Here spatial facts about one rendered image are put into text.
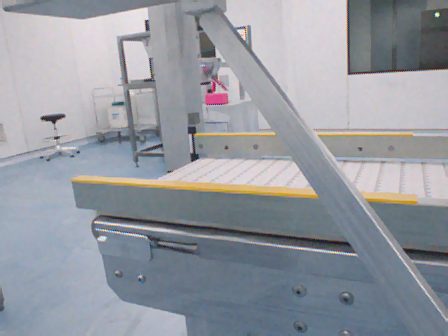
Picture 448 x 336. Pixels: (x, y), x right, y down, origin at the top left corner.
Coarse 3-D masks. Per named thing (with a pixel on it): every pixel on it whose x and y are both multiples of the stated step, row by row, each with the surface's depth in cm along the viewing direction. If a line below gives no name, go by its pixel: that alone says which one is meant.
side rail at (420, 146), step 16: (208, 144) 64; (224, 144) 63; (240, 144) 62; (256, 144) 60; (272, 144) 59; (336, 144) 55; (352, 144) 54; (368, 144) 53; (384, 144) 52; (400, 144) 52; (416, 144) 51; (432, 144) 50
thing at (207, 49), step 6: (198, 18) 596; (198, 24) 599; (198, 30) 602; (150, 36) 644; (204, 36) 600; (204, 42) 602; (210, 42) 598; (204, 48) 605; (210, 48) 600; (204, 54) 608; (210, 54) 603; (150, 60) 656; (150, 66) 659; (150, 72) 662; (216, 78) 608
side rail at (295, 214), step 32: (96, 192) 40; (128, 192) 38; (160, 192) 36; (192, 192) 35; (224, 192) 33; (256, 224) 33; (288, 224) 32; (320, 224) 30; (384, 224) 28; (416, 224) 27
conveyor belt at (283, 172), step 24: (192, 168) 57; (216, 168) 56; (240, 168) 55; (264, 168) 54; (288, 168) 53; (360, 168) 50; (384, 168) 49; (408, 168) 48; (432, 168) 48; (384, 192) 40; (408, 192) 40; (432, 192) 39; (96, 216) 43; (120, 216) 42; (144, 216) 40; (96, 240) 44; (336, 240) 32
